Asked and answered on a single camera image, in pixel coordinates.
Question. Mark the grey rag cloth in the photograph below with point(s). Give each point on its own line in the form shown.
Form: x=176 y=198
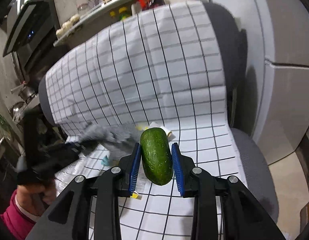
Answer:
x=118 y=139

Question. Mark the clear plastic container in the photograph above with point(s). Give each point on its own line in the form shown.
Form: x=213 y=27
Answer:
x=87 y=166

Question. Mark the steel cooking pot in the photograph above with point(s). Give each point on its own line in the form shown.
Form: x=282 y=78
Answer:
x=23 y=91

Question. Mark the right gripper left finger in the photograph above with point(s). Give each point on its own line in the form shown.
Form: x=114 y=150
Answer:
x=69 y=215

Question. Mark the grey office chair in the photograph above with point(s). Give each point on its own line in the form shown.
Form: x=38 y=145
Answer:
x=244 y=104

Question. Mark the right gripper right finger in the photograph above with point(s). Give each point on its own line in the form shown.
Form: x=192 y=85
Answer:
x=243 y=216

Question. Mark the curved kitchen shelf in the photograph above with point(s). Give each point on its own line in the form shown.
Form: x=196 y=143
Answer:
x=91 y=15

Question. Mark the left hand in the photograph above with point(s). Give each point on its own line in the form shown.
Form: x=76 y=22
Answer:
x=34 y=197

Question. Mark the white plastic bag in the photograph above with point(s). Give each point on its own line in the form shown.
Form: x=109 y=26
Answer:
x=166 y=130

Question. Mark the white grid cloth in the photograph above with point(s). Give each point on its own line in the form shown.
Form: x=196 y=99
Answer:
x=144 y=79

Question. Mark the silver refrigerator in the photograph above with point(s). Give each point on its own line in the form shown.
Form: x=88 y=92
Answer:
x=274 y=109

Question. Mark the black range hood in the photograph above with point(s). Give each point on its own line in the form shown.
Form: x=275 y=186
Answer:
x=33 y=30

